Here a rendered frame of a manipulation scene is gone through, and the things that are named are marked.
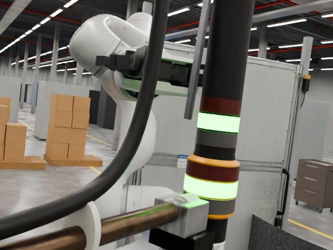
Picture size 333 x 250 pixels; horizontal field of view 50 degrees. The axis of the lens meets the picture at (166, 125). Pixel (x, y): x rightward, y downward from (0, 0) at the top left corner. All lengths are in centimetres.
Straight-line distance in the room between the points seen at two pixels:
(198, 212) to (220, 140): 6
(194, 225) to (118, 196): 65
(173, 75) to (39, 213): 30
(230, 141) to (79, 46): 36
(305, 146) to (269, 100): 807
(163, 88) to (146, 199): 50
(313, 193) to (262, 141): 478
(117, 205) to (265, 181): 177
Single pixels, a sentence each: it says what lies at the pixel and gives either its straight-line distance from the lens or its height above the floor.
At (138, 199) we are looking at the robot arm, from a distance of 89.
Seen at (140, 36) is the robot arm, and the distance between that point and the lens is 73.
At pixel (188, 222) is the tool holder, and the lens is 25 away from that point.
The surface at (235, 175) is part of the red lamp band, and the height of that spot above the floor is 156.
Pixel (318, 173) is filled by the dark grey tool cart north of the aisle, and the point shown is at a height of 71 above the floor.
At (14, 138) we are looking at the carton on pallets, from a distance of 777.
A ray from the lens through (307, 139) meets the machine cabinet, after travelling 1059.
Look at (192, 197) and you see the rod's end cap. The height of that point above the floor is 155.
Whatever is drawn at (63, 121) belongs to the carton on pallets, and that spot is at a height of 100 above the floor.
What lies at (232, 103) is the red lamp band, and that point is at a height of 162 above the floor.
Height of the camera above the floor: 161
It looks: 3 degrees down
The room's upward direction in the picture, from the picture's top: 7 degrees clockwise
